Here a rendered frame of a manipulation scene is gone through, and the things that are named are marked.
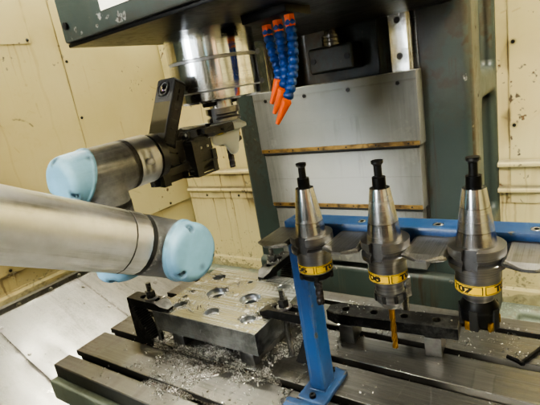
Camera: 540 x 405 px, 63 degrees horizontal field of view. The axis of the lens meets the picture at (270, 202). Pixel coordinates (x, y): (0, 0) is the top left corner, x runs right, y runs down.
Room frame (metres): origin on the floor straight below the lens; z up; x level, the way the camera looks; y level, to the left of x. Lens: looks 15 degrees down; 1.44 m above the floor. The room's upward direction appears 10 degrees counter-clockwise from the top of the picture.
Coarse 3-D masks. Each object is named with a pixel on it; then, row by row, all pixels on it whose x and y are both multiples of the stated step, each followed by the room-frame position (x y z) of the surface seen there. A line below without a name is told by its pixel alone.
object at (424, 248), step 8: (416, 240) 0.53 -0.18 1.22; (424, 240) 0.52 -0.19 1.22; (432, 240) 0.52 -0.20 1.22; (440, 240) 0.51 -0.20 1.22; (408, 248) 0.51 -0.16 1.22; (416, 248) 0.50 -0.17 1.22; (424, 248) 0.50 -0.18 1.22; (432, 248) 0.50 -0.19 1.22; (440, 248) 0.49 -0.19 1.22; (408, 256) 0.49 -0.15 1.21; (416, 256) 0.48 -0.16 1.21; (424, 256) 0.48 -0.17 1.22; (432, 256) 0.47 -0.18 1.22; (440, 256) 0.47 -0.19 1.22
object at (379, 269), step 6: (372, 264) 0.52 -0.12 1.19; (378, 264) 0.52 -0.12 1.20; (390, 264) 0.51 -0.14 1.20; (396, 264) 0.51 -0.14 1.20; (402, 264) 0.51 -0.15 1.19; (372, 270) 0.53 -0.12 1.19; (378, 270) 0.52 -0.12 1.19; (384, 270) 0.51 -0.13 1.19; (390, 270) 0.51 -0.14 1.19; (396, 270) 0.51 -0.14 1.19; (402, 270) 0.51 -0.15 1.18; (402, 282) 0.51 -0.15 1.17
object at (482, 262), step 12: (504, 240) 0.46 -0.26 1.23; (456, 252) 0.46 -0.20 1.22; (468, 252) 0.45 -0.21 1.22; (480, 252) 0.44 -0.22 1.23; (492, 252) 0.44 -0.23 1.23; (504, 252) 0.44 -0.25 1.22; (456, 264) 0.46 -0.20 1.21; (468, 264) 0.46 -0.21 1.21; (480, 264) 0.45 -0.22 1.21; (492, 264) 0.44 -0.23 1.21
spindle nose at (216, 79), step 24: (216, 24) 0.77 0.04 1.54; (240, 24) 0.79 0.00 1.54; (168, 48) 0.80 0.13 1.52; (192, 48) 0.77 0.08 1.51; (216, 48) 0.77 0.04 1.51; (240, 48) 0.79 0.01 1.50; (192, 72) 0.77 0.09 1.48; (216, 72) 0.77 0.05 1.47; (240, 72) 0.78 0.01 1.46; (192, 96) 0.78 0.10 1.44; (216, 96) 0.77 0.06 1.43; (240, 96) 0.78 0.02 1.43
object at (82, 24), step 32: (64, 0) 0.73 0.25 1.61; (96, 0) 0.69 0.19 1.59; (160, 0) 0.62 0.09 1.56; (192, 0) 0.59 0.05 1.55; (224, 0) 0.58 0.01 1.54; (256, 0) 0.62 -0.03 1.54; (288, 0) 0.66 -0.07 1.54; (320, 0) 0.70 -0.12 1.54; (352, 0) 0.76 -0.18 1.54; (384, 0) 0.82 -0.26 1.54; (416, 0) 0.90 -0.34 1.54; (448, 0) 0.99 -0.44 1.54; (64, 32) 0.75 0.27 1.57; (96, 32) 0.70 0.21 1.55; (128, 32) 0.70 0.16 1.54; (160, 32) 0.75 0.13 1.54; (256, 32) 0.98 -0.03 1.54
